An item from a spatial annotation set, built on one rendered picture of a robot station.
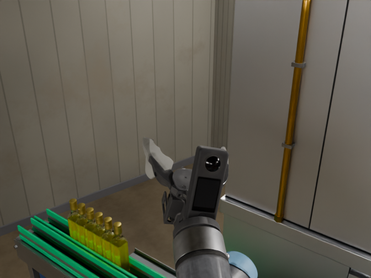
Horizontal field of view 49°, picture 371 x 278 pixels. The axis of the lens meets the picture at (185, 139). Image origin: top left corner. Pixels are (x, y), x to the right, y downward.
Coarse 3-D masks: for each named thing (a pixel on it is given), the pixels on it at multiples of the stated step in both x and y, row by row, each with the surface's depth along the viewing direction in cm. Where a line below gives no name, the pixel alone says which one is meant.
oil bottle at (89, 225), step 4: (88, 208) 180; (92, 208) 180; (88, 212) 178; (92, 212) 179; (88, 216) 179; (92, 216) 180; (88, 220) 181; (92, 220) 181; (84, 224) 183; (88, 224) 182; (92, 224) 181; (96, 224) 182; (84, 228) 183; (88, 228) 181; (92, 228) 181; (84, 232) 184; (88, 232) 182; (88, 236) 183; (92, 236) 182; (88, 240) 185; (92, 240) 183; (88, 244) 186; (92, 244) 184; (92, 248) 185
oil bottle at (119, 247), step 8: (120, 224) 170; (120, 232) 171; (112, 240) 173; (120, 240) 172; (112, 248) 175; (120, 248) 172; (112, 256) 177; (120, 256) 174; (128, 256) 179; (120, 264) 176; (128, 264) 180
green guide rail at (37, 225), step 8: (40, 224) 201; (40, 232) 204; (48, 232) 199; (56, 240) 198; (64, 240) 192; (64, 248) 195; (72, 248) 190; (80, 248) 186; (80, 256) 189; (88, 256) 183; (88, 264) 186; (96, 264) 182; (104, 264) 177; (104, 272) 180; (112, 272) 175; (120, 272) 173
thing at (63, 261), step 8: (24, 232) 198; (24, 240) 202; (32, 240) 197; (40, 240) 191; (40, 248) 194; (48, 248) 188; (48, 256) 191; (56, 256) 187; (64, 256) 181; (64, 264) 184; (72, 264) 179; (72, 272) 182; (80, 272) 178; (88, 272) 173
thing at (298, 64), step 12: (300, 24) 106; (300, 36) 107; (300, 48) 109; (300, 60) 110; (300, 72) 112; (288, 120) 119; (288, 132) 120; (288, 144) 122; (288, 156) 124; (288, 168) 126; (276, 216) 134
